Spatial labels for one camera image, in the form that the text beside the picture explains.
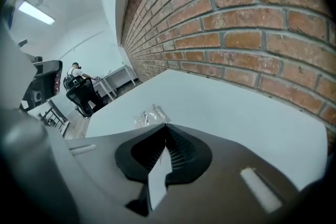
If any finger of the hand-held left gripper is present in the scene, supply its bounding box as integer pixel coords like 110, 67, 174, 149
33, 59, 64, 77

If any white sachet packet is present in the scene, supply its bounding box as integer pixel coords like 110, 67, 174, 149
132, 103, 171, 129

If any black mesh office chair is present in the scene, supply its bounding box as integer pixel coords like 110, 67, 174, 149
65, 75, 104, 119

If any long white desk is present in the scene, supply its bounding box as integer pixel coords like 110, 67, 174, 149
91, 64, 138, 102

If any long ceiling light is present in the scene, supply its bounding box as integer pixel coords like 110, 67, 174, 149
17, 0, 56, 26

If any black metal railing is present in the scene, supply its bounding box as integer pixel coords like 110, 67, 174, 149
39, 106, 70, 137

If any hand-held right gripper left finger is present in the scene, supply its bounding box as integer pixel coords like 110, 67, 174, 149
65, 124, 167, 224

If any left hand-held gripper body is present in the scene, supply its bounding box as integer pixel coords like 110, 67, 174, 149
19, 73, 61, 111

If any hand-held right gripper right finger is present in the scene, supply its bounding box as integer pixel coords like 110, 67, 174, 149
146, 124, 300, 224

